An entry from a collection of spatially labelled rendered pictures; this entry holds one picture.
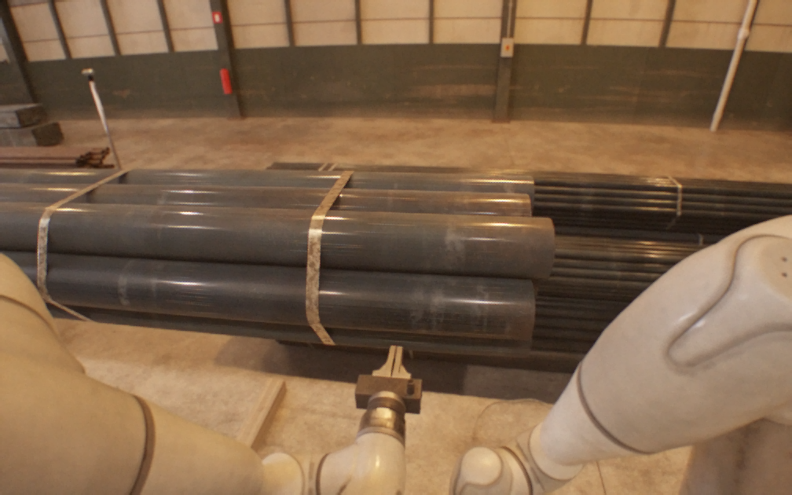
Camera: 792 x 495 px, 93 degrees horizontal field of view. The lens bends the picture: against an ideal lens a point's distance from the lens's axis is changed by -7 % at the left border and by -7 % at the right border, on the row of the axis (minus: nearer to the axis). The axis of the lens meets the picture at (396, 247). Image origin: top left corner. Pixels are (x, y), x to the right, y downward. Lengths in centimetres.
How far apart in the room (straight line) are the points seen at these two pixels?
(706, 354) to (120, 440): 38
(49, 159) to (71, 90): 608
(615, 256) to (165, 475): 224
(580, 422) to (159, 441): 34
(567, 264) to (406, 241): 144
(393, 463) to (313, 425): 170
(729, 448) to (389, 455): 46
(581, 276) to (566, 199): 53
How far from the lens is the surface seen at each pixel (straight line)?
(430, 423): 236
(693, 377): 32
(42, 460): 31
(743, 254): 31
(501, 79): 889
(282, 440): 238
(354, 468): 72
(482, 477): 75
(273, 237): 108
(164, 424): 37
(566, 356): 245
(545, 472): 82
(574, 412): 42
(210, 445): 41
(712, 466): 58
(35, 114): 1088
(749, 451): 54
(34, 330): 37
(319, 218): 106
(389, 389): 84
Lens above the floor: 189
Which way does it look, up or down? 30 degrees down
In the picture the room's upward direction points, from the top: 1 degrees counter-clockwise
